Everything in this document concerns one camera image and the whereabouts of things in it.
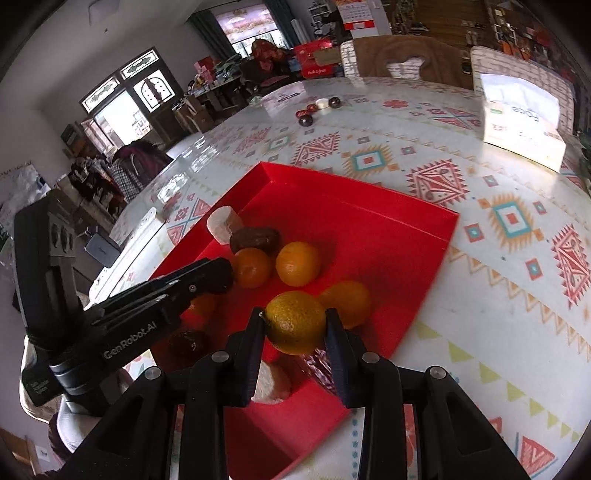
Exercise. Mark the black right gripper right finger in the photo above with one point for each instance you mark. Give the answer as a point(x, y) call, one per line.
point(454, 439)

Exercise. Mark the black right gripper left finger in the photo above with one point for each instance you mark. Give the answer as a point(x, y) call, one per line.
point(133, 440)

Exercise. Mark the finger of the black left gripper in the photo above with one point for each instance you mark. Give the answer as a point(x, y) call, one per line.
point(194, 281)

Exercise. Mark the dark red jujube large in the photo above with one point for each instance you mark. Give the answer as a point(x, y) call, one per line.
point(186, 348)

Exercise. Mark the small candies on table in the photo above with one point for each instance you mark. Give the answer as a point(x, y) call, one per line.
point(306, 116)

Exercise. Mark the white tissue box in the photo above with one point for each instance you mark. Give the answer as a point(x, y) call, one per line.
point(522, 118)

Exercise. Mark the brown wooden chair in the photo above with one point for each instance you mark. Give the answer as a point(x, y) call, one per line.
point(407, 57)

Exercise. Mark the white patterned chair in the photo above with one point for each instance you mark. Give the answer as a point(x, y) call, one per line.
point(488, 61)

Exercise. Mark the red wall calendar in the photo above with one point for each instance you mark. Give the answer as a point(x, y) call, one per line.
point(364, 18)

